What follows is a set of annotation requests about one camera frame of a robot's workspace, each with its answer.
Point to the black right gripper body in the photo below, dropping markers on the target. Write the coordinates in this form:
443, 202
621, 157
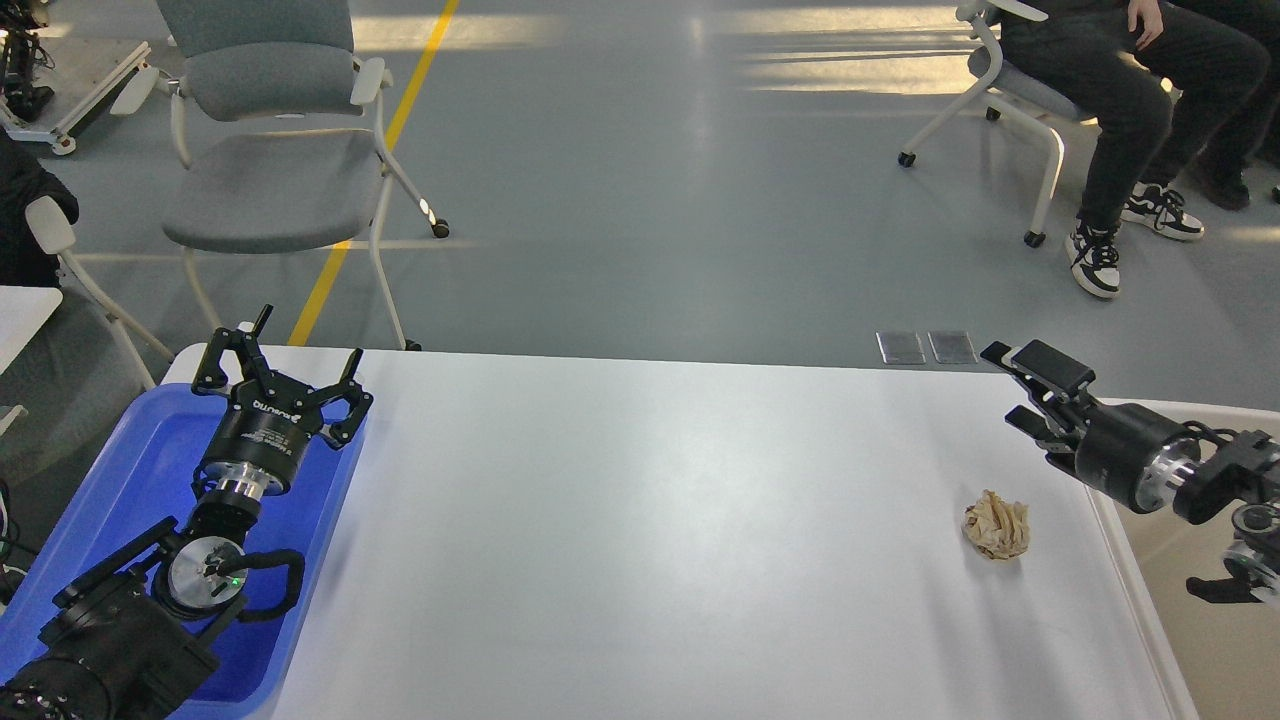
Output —
1128, 452

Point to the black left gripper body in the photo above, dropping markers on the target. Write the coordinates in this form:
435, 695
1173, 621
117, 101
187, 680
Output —
262, 440

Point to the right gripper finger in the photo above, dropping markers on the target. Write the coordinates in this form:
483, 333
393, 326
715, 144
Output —
1053, 380
1058, 434

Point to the brown paper ball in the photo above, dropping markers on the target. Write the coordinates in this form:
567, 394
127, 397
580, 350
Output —
997, 528

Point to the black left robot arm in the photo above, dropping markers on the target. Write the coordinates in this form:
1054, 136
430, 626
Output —
177, 582

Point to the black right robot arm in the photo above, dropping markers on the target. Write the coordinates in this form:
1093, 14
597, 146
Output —
1237, 471

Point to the robot base on cart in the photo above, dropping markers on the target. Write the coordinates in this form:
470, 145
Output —
54, 87

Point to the right floor outlet plate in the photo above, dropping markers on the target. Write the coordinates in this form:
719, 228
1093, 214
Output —
952, 347

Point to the floor outlet plate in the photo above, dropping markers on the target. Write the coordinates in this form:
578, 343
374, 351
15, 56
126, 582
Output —
900, 348
952, 347

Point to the blue plastic tray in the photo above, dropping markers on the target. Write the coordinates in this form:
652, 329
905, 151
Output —
142, 476

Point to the left floor outlet plate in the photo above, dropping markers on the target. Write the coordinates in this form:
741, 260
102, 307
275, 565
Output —
900, 348

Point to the white side table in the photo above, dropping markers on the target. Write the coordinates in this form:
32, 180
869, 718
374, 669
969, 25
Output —
23, 312

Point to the black jacket on chair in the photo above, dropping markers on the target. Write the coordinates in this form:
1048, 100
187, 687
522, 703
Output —
23, 180

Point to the white chair at left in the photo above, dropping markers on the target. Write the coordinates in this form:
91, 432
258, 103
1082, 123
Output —
53, 232

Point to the white plastic bin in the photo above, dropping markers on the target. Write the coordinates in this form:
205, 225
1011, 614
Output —
1211, 660

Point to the grey office chair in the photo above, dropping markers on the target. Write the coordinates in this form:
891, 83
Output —
287, 191

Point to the white grey chair right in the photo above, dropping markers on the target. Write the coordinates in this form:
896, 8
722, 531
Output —
1006, 92

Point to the seated person black trousers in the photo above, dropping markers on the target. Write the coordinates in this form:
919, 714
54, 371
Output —
1159, 80

